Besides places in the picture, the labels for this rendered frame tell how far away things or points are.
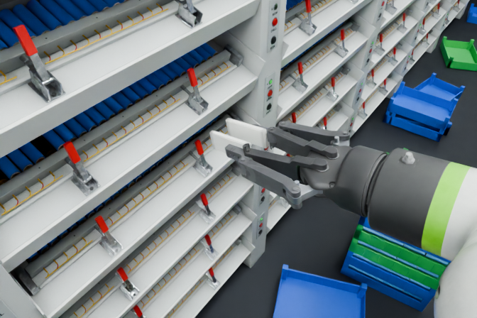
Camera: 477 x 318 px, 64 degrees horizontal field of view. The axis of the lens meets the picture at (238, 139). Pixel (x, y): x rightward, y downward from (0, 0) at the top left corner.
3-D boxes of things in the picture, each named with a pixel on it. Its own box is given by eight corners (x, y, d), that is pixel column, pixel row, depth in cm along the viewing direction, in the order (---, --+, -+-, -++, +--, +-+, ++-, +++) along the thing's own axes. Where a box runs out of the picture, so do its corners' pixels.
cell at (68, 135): (54, 118, 68) (78, 141, 66) (45, 123, 67) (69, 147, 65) (53, 111, 66) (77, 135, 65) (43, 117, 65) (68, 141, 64)
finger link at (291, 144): (332, 155, 44) (339, 149, 45) (265, 125, 52) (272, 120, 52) (333, 180, 46) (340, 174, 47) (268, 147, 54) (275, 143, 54)
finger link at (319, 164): (330, 184, 46) (326, 192, 45) (249, 165, 51) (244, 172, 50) (329, 159, 44) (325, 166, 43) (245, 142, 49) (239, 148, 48)
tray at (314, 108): (352, 88, 157) (370, 64, 146) (267, 172, 122) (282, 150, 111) (314, 59, 161) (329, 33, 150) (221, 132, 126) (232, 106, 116)
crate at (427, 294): (439, 255, 142) (446, 244, 136) (429, 302, 129) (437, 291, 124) (360, 222, 153) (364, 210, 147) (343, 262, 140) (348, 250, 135)
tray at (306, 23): (374, -2, 132) (397, -38, 121) (275, 73, 97) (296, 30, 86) (329, -34, 136) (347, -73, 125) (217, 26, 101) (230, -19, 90)
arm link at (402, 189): (460, 137, 38) (429, 194, 32) (443, 219, 44) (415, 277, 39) (397, 123, 41) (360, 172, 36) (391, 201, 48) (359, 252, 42)
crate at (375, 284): (431, 266, 147) (439, 255, 142) (421, 312, 134) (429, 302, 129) (355, 233, 158) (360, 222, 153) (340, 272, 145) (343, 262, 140)
